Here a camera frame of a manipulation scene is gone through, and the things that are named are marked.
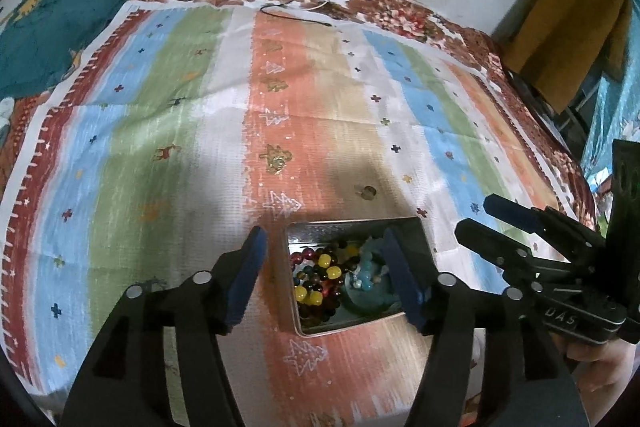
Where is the white bead bracelet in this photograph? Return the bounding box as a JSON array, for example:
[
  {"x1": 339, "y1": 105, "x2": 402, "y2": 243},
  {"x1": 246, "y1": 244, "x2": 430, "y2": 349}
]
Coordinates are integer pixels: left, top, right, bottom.
[{"x1": 350, "y1": 267, "x2": 386, "y2": 291}]

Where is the person's right hand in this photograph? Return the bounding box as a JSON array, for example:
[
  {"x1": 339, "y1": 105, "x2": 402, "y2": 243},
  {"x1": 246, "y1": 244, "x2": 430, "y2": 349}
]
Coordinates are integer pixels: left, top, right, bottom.
[{"x1": 562, "y1": 337, "x2": 640, "y2": 393}]

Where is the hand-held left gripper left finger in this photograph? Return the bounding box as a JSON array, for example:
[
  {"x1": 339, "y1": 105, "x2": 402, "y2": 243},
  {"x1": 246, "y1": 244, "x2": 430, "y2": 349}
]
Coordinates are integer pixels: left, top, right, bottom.
[{"x1": 60, "y1": 225, "x2": 268, "y2": 427}]

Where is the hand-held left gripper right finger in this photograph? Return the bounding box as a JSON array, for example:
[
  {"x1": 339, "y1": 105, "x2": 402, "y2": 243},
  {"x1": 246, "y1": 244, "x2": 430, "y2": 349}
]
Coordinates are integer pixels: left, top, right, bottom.
[{"x1": 382, "y1": 227, "x2": 591, "y2": 427}]

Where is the teal printed cloth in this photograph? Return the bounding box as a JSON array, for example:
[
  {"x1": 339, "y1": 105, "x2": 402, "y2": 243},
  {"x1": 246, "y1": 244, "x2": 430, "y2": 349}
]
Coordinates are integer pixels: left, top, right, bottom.
[{"x1": 580, "y1": 52, "x2": 640, "y2": 228}]

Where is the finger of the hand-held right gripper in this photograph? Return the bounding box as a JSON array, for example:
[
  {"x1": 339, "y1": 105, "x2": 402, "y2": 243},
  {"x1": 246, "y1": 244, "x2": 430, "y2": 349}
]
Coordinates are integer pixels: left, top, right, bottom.
[
  {"x1": 454, "y1": 218, "x2": 556, "y2": 280},
  {"x1": 482, "y1": 194, "x2": 608, "y2": 250}
]

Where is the striped colourful cloth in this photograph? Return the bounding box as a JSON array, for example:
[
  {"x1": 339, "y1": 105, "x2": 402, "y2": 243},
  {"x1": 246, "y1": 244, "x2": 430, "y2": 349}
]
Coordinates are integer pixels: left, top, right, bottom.
[{"x1": 0, "y1": 2, "x2": 576, "y2": 427}]

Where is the colourful bead bracelet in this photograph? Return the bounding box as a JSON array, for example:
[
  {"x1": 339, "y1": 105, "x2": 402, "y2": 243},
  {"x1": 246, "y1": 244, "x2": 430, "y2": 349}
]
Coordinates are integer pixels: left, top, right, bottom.
[{"x1": 290, "y1": 243, "x2": 362, "y2": 323}]

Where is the dark furniture frame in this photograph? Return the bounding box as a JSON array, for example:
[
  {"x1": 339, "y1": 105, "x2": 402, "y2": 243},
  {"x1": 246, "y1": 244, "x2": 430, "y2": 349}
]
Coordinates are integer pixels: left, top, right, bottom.
[{"x1": 505, "y1": 67, "x2": 593, "y2": 150}]

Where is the silver metal tin box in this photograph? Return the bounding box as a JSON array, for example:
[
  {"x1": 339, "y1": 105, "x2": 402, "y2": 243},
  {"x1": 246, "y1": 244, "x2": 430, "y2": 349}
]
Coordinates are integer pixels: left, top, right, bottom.
[{"x1": 284, "y1": 217, "x2": 438, "y2": 338}]

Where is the teal green cloth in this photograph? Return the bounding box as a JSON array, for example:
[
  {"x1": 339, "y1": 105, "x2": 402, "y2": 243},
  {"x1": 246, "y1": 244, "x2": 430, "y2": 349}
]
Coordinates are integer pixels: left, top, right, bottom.
[{"x1": 0, "y1": 0, "x2": 133, "y2": 100}]

